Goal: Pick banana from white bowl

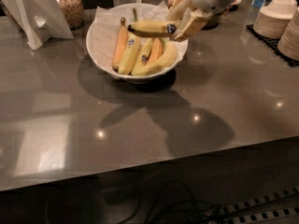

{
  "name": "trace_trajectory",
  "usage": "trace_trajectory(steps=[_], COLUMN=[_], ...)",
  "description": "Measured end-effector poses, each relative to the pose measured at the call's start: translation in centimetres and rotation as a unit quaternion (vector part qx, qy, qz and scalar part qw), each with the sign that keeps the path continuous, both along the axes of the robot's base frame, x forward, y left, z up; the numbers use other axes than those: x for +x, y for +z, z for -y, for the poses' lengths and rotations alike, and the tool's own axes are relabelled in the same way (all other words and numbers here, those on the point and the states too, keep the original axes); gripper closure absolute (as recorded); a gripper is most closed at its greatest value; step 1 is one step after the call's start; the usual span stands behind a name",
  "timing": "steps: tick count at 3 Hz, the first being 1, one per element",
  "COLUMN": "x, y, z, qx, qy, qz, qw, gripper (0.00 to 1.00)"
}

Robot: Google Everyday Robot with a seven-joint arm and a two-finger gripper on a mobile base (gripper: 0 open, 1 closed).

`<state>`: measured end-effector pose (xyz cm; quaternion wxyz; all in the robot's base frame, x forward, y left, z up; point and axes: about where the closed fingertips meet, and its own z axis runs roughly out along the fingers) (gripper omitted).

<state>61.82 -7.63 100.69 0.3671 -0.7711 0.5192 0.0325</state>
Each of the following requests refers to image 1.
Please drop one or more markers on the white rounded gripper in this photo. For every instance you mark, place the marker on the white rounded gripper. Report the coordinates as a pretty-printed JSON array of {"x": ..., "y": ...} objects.
[{"x": 193, "y": 21}]

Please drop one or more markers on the yellow banana with blue sticker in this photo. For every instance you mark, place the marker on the yellow banana with blue sticker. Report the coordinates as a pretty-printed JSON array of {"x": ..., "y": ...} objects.
[{"x": 153, "y": 28}]

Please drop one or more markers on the orange-tinted banana right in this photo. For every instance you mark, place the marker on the orange-tinted banana right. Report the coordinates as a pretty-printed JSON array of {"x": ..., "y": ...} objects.
[{"x": 156, "y": 50}]

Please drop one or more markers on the orange-tinted banana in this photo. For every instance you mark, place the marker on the orange-tinted banana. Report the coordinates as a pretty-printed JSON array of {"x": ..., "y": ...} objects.
[
  {"x": 156, "y": 50},
  {"x": 122, "y": 38}
]

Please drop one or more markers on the yellow curved banana front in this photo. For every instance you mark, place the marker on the yellow curved banana front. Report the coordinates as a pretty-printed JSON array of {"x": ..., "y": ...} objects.
[{"x": 166, "y": 60}]

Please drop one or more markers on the yellow banana centre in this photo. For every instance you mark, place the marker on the yellow banana centre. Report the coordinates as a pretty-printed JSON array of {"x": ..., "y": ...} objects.
[{"x": 143, "y": 55}]

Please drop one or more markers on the orange-tinted banana left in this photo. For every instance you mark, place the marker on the orange-tinted banana left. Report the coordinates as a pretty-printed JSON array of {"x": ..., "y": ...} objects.
[{"x": 122, "y": 38}]

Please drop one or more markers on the white bowl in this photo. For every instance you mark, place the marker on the white bowl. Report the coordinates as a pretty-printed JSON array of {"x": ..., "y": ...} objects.
[{"x": 126, "y": 56}]

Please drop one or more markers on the white paper liner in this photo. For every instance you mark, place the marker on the white paper liner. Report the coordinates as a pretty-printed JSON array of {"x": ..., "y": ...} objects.
[{"x": 101, "y": 39}]

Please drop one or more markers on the stack of paper bowls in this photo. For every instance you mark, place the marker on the stack of paper bowls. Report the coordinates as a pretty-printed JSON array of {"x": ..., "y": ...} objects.
[{"x": 273, "y": 19}]

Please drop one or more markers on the black rubber mat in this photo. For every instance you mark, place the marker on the black rubber mat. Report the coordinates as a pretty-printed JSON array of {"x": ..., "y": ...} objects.
[{"x": 273, "y": 45}]

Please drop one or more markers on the stack of paper plates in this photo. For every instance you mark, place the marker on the stack of paper plates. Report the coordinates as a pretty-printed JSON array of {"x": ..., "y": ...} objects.
[{"x": 288, "y": 44}]

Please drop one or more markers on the glass jar of cereal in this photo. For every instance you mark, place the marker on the glass jar of cereal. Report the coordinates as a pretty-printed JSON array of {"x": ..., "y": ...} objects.
[{"x": 73, "y": 12}]

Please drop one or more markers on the white folded paper stand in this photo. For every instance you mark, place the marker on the white folded paper stand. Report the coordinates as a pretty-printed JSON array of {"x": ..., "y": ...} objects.
[{"x": 40, "y": 20}]

